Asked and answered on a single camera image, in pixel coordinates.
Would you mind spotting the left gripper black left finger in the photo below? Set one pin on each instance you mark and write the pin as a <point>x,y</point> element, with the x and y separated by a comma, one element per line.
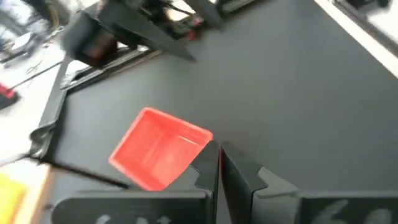
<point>210,174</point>

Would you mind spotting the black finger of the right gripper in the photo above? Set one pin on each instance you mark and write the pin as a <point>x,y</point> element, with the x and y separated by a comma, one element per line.
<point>149,34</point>
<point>208,14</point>

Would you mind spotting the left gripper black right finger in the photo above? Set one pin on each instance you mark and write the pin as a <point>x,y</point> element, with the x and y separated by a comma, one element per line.
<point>236,174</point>

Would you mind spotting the red slotted plastic basket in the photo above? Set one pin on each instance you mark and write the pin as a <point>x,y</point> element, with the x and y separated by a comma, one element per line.
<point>155,149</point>

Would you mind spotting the yellow slotted plastic basket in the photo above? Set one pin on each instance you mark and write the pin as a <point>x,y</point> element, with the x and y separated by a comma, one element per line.
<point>9,199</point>

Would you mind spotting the black table mat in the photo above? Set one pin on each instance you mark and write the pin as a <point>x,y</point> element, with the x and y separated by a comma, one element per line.
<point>280,109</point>

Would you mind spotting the red and black tool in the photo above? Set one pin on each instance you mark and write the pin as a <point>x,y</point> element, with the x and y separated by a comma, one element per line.
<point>6,93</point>

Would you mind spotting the black aluminium rig frame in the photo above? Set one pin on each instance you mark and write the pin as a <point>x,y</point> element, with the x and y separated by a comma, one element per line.
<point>53,109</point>

